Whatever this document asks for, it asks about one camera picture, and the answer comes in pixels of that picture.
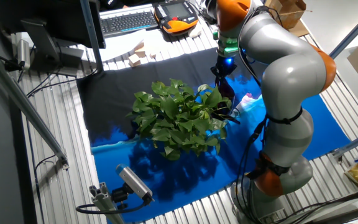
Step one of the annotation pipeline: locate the black camera ball mount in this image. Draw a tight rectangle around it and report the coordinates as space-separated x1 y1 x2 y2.
110 182 134 210

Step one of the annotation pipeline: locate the long aluminium frame rail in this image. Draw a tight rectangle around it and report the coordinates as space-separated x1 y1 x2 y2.
0 43 70 170

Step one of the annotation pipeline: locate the black camera cable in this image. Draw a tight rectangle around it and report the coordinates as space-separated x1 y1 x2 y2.
75 198 150 215

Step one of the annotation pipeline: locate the small silver camera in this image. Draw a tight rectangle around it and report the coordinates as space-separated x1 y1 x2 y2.
16 39 31 71

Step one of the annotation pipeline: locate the thin black cable band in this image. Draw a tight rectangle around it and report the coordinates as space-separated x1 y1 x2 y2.
265 106 304 126

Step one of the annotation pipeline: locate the green leafy potted plant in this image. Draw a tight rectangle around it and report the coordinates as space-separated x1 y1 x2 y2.
126 78 233 162

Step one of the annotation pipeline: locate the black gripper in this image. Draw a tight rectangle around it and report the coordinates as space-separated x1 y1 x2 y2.
210 55 239 87

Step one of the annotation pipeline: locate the blue and black printed cloth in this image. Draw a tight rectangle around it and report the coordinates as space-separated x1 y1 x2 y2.
76 45 352 223

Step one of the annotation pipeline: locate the black computer keyboard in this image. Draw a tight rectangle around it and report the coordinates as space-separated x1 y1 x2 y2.
99 3 160 39

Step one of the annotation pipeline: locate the silver camera with blue end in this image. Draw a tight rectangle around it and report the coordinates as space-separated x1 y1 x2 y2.
115 164 155 203

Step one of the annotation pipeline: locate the short aluminium profile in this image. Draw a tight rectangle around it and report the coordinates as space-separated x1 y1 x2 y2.
88 182 126 224

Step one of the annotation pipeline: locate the grey monitor stand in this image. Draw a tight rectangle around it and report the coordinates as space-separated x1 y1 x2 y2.
20 18 85 77

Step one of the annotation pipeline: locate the cardboard box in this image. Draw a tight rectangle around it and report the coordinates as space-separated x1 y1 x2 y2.
264 0 307 30

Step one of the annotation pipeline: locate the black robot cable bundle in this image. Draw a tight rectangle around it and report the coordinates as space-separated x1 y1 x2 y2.
233 6 304 224

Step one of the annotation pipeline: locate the white crumpled cloth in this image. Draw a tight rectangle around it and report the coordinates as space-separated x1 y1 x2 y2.
187 24 203 39

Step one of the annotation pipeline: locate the black fabric strap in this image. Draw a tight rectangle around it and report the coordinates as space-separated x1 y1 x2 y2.
247 151 291 181

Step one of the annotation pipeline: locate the orange and grey teach pendant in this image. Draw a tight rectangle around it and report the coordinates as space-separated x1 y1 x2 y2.
153 0 200 35

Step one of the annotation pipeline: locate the aluminium frame post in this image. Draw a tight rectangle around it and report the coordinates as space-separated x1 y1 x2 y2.
331 127 358 159
79 0 104 73
329 2 358 60

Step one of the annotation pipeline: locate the person in dark clothing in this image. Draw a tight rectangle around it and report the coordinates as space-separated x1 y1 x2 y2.
99 0 126 9

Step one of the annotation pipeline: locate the black computer monitor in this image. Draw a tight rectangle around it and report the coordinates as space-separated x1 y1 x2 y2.
0 0 107 50

